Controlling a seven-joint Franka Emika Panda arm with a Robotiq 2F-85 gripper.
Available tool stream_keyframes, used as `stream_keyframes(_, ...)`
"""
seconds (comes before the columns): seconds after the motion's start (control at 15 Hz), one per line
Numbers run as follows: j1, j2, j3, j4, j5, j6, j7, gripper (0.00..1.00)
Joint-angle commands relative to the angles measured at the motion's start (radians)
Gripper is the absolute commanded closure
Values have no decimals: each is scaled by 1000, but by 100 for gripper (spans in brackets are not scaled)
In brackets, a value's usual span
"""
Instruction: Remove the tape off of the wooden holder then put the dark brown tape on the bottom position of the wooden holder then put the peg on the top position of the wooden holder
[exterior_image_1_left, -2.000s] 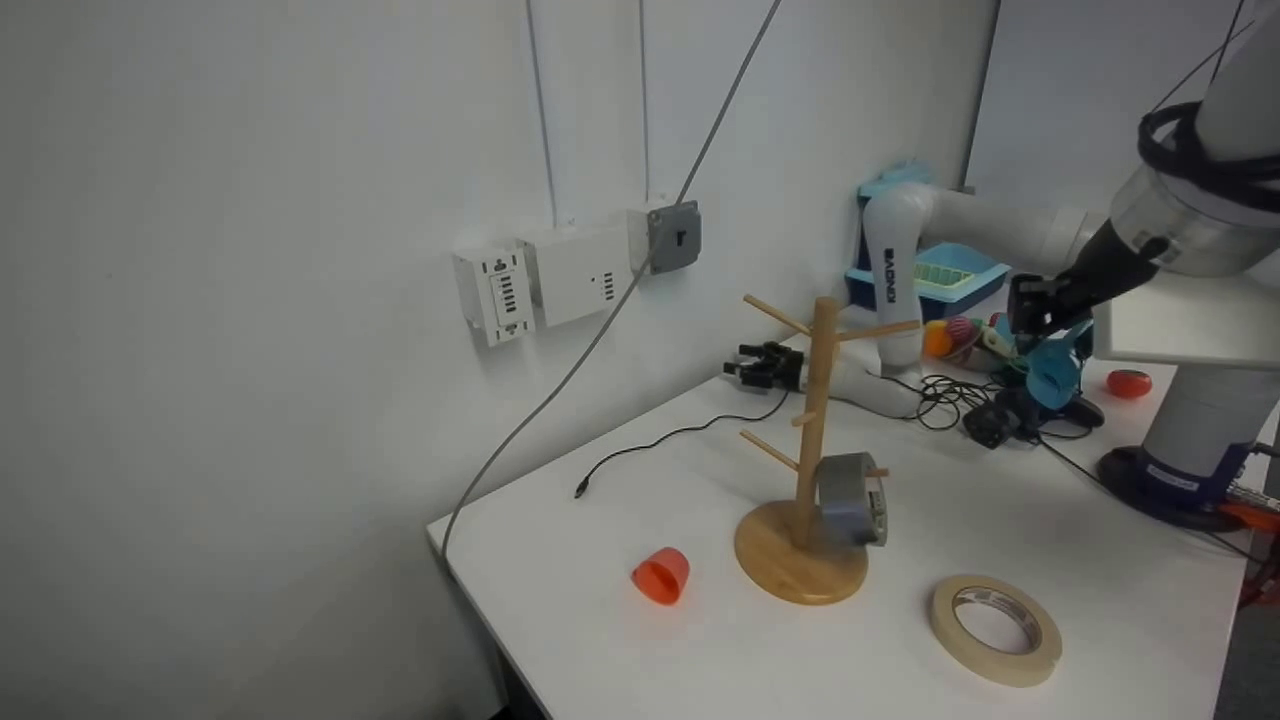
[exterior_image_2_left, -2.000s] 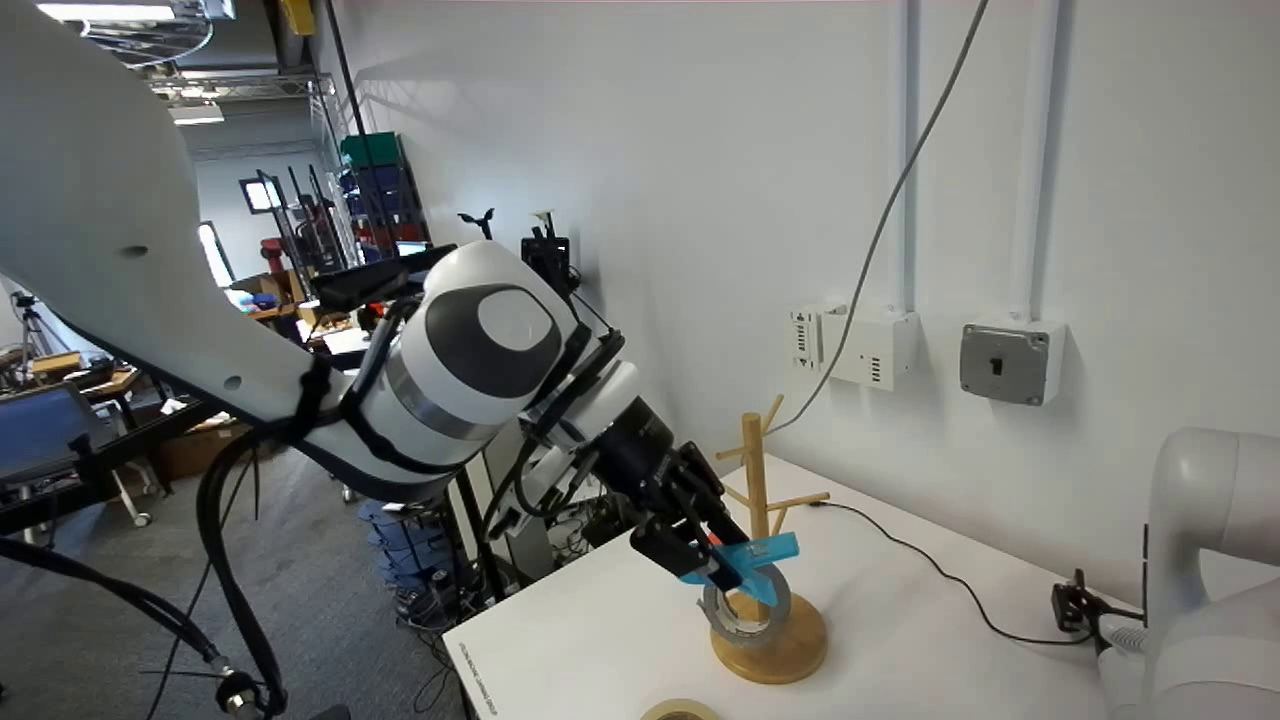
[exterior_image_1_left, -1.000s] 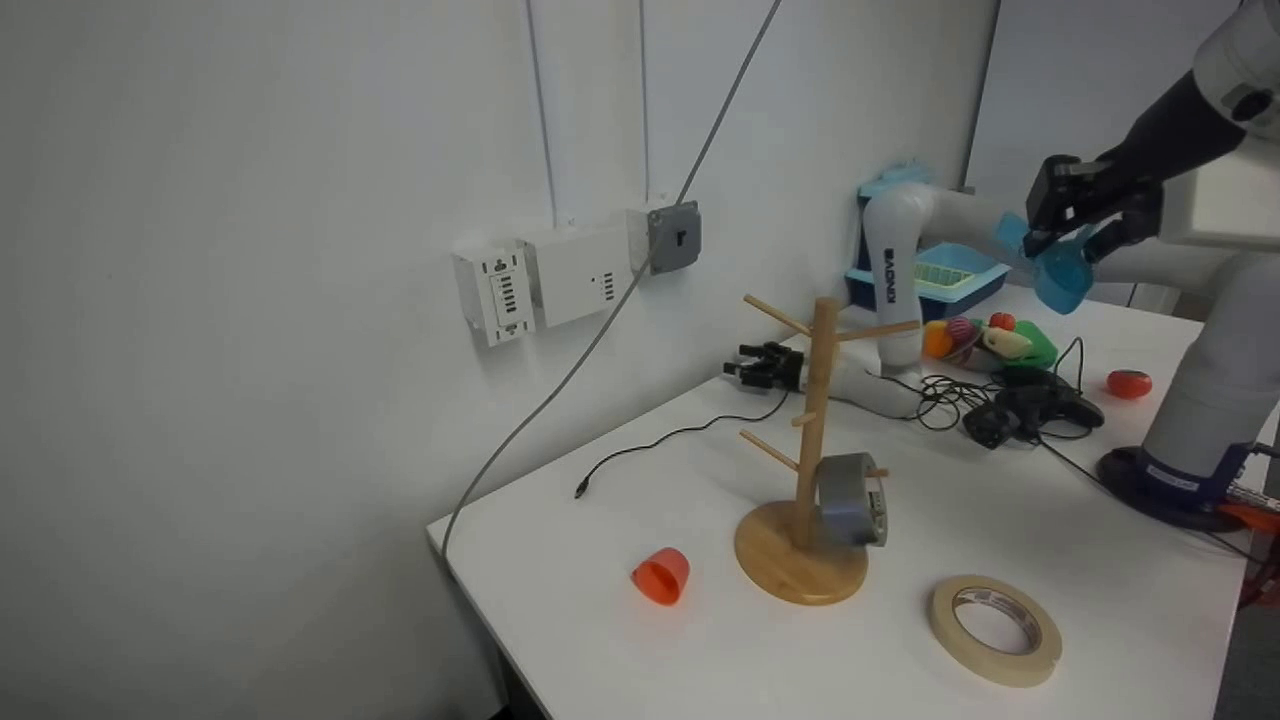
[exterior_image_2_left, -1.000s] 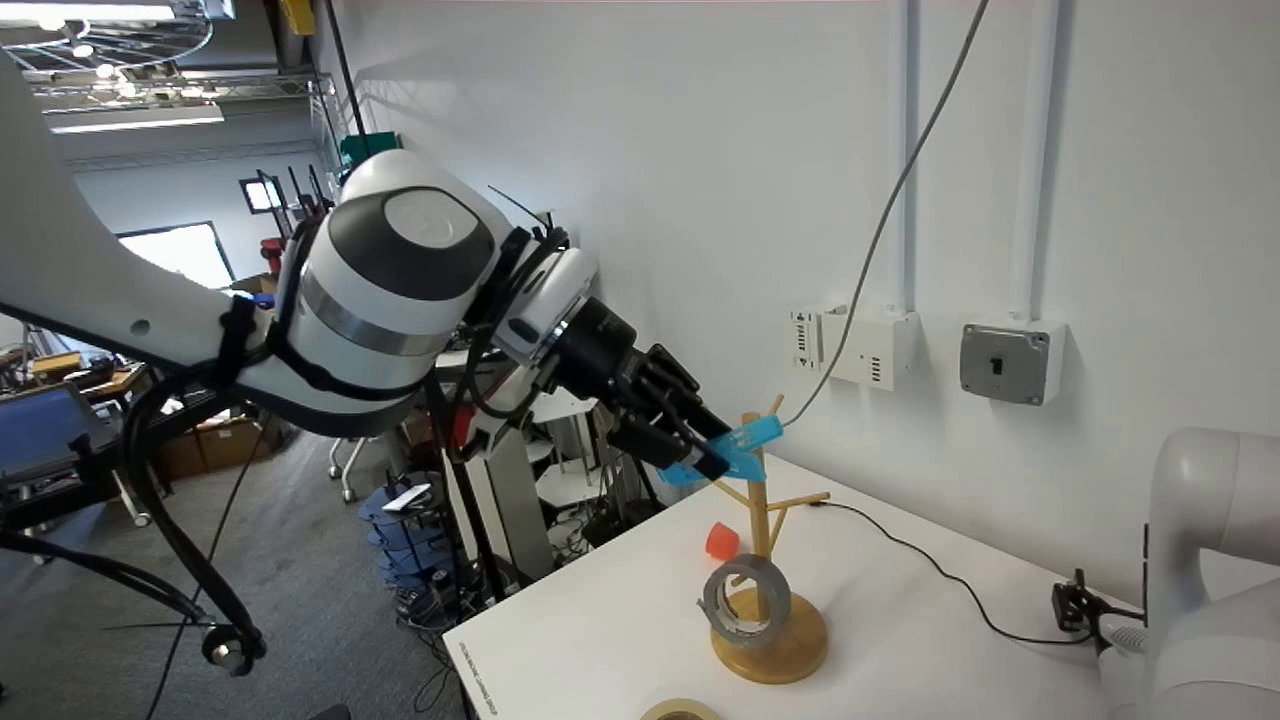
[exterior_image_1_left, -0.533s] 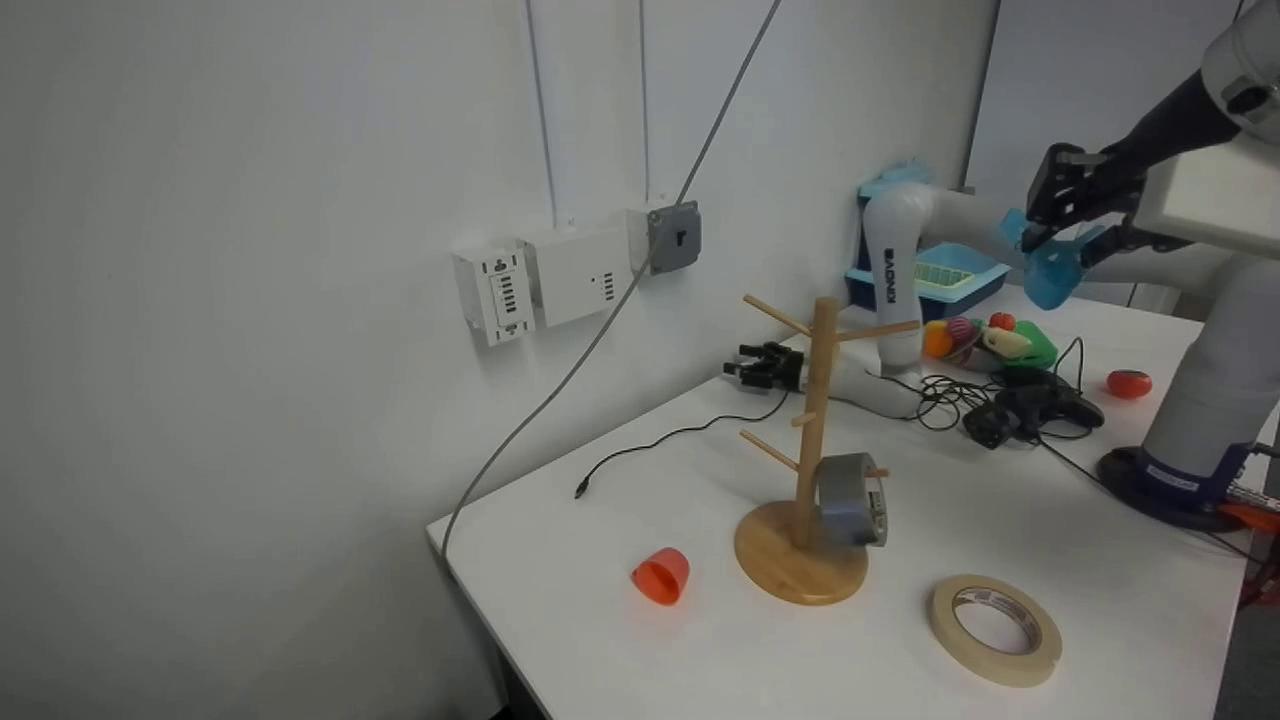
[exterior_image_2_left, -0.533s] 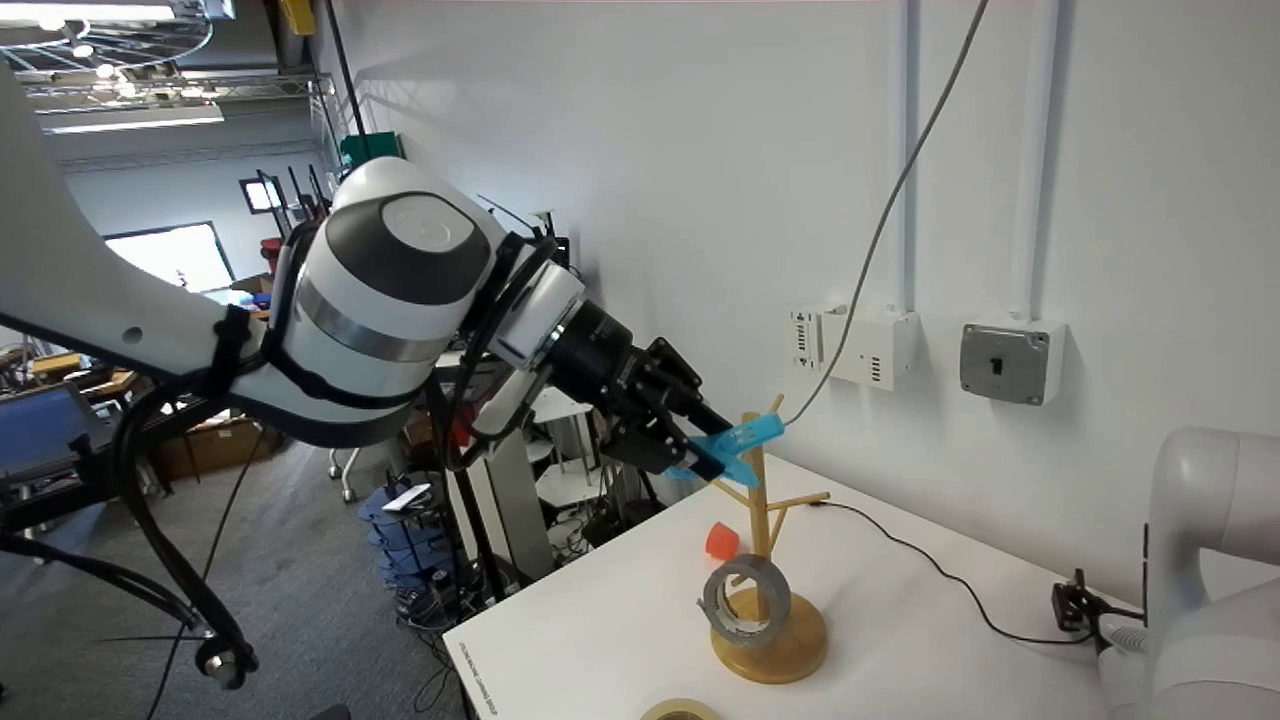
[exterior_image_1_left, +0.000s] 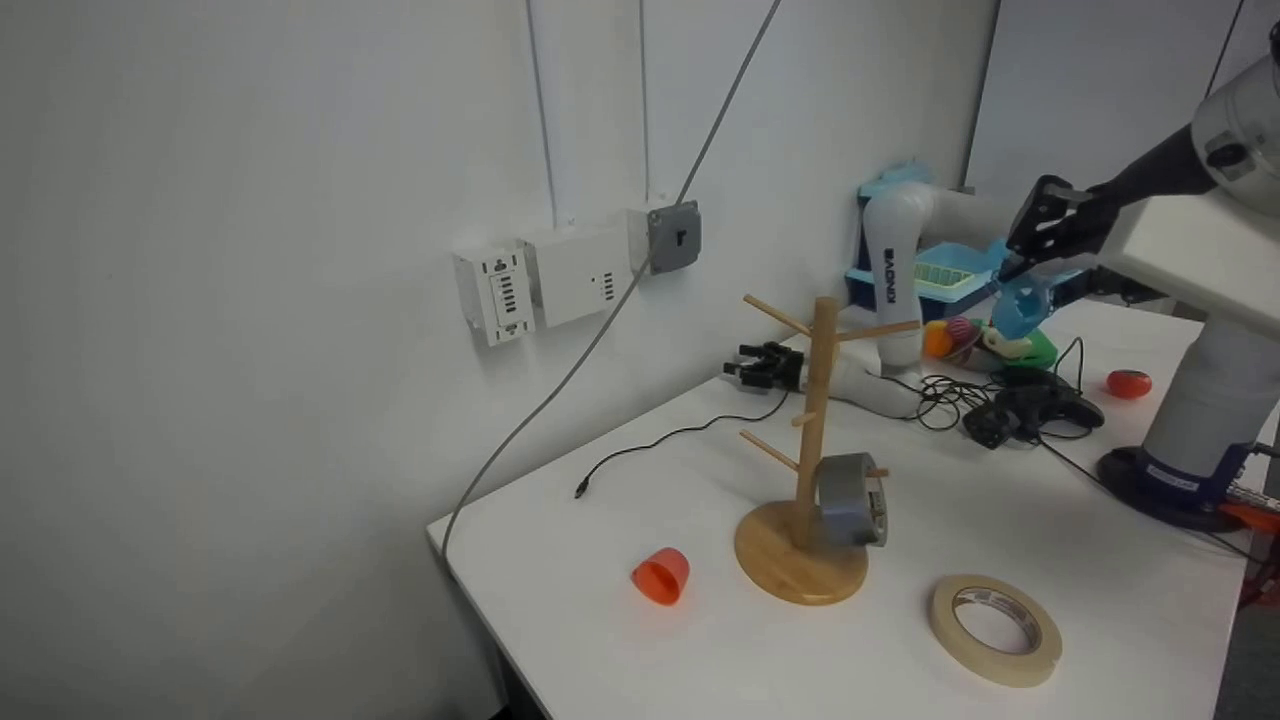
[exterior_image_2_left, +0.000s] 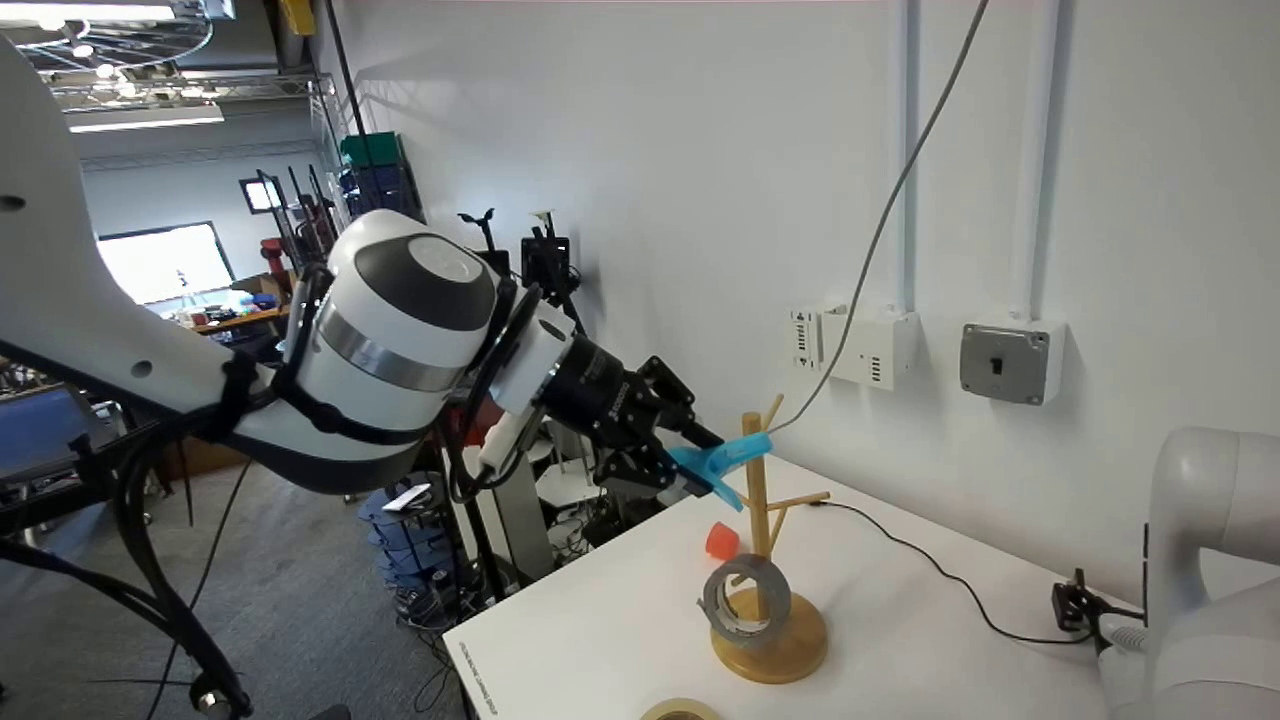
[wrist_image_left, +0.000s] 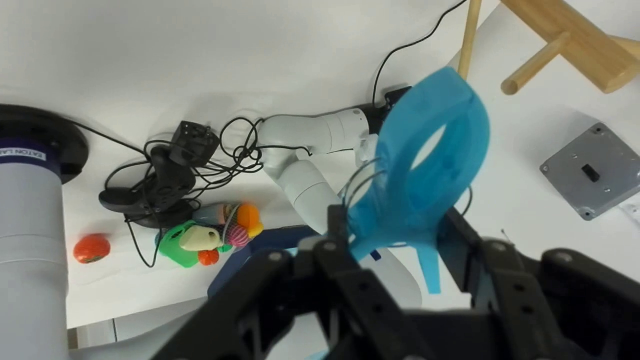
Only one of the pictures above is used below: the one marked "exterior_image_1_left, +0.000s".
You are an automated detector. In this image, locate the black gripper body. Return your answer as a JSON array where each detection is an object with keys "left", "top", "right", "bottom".
[{"left": 1055, "top": 121, "right": 1213, "bottom": 260}]

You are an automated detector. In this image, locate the blue plastic spring clamp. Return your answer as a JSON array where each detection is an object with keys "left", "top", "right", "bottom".
[{"left": 986, "top": 275, "right": 1062, "bottom": 343}]

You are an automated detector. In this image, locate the dark grey duct tape roll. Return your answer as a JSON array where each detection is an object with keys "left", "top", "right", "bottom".
[{"left": 811, "top": 449, "right": 896, "bottom": 552}]

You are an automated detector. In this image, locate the beige masking tape roll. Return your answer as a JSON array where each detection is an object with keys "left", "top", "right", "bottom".
[{"left": 926, "top": 572, "right": 1067, "bottom": 693}]

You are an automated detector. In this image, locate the wooden peg tree holder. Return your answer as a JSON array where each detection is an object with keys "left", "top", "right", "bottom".
[{"left": 733, "top": 291, "right": 928, "bottom": 614}]

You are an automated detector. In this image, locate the green yellow toy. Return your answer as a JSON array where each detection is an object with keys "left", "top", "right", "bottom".
[{"left": 980, "top": 328, "right": 1064, "bottom": 376}]

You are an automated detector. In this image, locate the blue box with green lid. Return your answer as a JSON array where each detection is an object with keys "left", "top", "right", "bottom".
[{"left": 911, "top": 240, "right": 1018, "bottom": 326}]

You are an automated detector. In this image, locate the orange toy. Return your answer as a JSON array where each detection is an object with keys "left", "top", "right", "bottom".
[{"left": 921, "top": 315, "right": 978, "bottom": 366}]

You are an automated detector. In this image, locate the red round lid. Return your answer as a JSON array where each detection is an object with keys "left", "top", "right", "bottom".
[{"left": 1100, "top": 366, "right": 1160, "bottom": 405}]

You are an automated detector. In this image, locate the black power adapter block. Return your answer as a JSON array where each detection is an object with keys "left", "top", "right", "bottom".
[{"left": 962, "top": 395, "right": 1030, "bottom": 451}]

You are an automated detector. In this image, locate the small black end tool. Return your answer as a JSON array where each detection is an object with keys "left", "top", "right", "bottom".
[{"left": 721, "top": 337, "right": 811, "bottom": 399}]

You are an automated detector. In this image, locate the small orange cup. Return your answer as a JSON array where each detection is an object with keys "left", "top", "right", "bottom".
[{"left": 628, "top": 544, "right": 696, "bottom": 614}]

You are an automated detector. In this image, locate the black cable bundle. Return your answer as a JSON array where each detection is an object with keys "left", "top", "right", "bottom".
[{"left": 911, "top": 331, "right": 1093, "bottom": 445}]

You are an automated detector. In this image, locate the long grey hanging cable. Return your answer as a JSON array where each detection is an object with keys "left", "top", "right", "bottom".
[{"left": 436, "top": 0, "right": 790, "bottom": 564}]

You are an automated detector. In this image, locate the grey wall junction box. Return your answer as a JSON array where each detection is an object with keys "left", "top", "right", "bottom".
[{"left": 628, "top": 198, "right": 709, "bottom": 279}]

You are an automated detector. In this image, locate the large white wall box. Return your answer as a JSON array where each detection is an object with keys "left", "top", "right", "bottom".
[{"left": 515, "top": 218, "right": 639, "bottom": 331}]

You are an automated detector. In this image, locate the thin black table cable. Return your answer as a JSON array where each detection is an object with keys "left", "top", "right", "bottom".
[{"left": 571, "top": 394, "right": 796, "bottom": 503}]

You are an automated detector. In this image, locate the small labelled white wall box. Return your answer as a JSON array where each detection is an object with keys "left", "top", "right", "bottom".
[{"left": 449, "top": 236, "right": 546, "bottom": 354}]

